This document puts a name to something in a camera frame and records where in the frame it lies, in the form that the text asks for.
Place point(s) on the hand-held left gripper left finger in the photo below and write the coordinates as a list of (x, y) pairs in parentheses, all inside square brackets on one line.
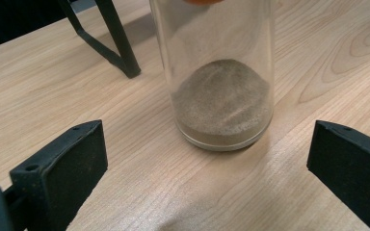
[(61, 176)]

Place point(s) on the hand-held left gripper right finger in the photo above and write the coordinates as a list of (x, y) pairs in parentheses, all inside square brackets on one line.
[(350, 170)]

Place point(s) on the glass jar of brown powder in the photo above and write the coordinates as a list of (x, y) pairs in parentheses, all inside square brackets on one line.
[(221, 102)]

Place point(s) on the black two-tier shelf rack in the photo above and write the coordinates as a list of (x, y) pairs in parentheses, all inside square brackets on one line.
[(122, 41)]

